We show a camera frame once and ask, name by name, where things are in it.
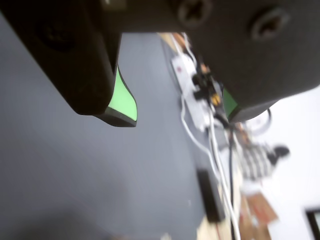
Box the thick white cable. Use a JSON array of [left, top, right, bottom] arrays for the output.
[[179, 97, 243, 240]]

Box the black power adapter brick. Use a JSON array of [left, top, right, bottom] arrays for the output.
[[196, 169, 226, 223]]

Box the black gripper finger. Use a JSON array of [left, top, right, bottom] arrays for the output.
[[172, 0, 320, 124], [0, 0, 139, 128]]

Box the black plugs cluster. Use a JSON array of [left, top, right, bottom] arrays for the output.
[[191, 63, 224, 106]]

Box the brown cardboard piece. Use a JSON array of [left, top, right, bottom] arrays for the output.
[[239, 194, 280, 240]]

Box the white tape roll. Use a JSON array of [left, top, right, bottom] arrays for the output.
[[247, 108, 273, 138]]

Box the black white striped object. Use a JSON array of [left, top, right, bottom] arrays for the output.
[[239, 143, 291, 181]]

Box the thin black cable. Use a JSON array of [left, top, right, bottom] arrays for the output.
[[228, 138, 238, 240]]

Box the white power strip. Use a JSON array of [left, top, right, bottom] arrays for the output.
[[171, 53, 218, 133]]

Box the narrow dark grey mat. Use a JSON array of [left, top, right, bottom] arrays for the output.
[[0, 11, 226, 240]]

